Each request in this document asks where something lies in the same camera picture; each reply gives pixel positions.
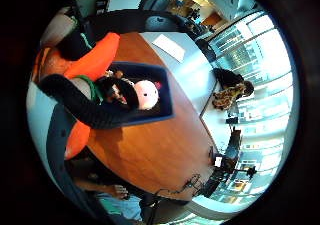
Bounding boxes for dark blue chair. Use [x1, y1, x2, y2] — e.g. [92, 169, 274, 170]
[45, 103, 114, 224]

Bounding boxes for brown soft toy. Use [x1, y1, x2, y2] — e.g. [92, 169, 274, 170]
[104, 69, 134, 86]

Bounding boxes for pink round soft toy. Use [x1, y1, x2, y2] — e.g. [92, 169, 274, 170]
[133, 79, 160, 111]

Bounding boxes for dark blue storage box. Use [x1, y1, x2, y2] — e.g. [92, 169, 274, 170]
[106, 61, 176, 128]

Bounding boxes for black curved office chair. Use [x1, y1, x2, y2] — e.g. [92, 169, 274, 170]
[87, 9, 201, 39]

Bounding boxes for white paper sheet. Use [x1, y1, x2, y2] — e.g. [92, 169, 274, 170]
[151, 33, 187, 63]

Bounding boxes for giraffe patterned soft toy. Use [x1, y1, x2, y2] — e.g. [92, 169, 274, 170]
[211, 80, 256, 112]

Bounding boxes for black cloth bag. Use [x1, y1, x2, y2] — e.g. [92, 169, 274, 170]
[213, 67, 244, 88]

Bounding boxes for black laptop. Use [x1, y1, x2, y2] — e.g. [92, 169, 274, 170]
[223, 128, 243, 163]

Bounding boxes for large glass window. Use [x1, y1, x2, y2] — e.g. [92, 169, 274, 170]
[203, 11, 298, 204]

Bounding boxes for black cable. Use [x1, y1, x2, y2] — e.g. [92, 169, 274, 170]
[156, 174, 204, 198]

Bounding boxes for black camera on tripod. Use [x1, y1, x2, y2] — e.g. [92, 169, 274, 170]
[234, 164, 258, 180]

